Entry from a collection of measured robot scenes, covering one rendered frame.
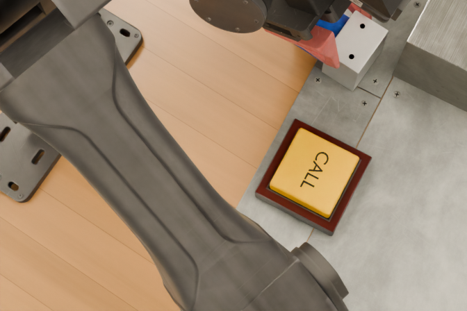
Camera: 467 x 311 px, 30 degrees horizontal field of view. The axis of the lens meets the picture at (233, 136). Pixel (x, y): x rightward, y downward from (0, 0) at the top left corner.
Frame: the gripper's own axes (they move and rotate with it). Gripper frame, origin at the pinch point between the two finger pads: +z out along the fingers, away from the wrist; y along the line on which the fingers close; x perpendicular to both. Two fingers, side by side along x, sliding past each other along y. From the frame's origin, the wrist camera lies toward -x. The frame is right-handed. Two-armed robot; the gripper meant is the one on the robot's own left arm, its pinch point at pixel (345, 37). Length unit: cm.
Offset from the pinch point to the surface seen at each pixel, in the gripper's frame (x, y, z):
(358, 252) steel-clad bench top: -7.9, -15.0, 9.7
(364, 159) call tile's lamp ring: -5.3, -7.9, 5.9
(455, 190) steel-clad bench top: -11.5, -5.1, 11.8
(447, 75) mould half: -9.0, 1.5, 3.3
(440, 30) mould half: -8.1, 3.5, -0.3
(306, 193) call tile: -3.9, -13.8, 3.2
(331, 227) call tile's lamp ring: -6.1, -14.8, 6.3
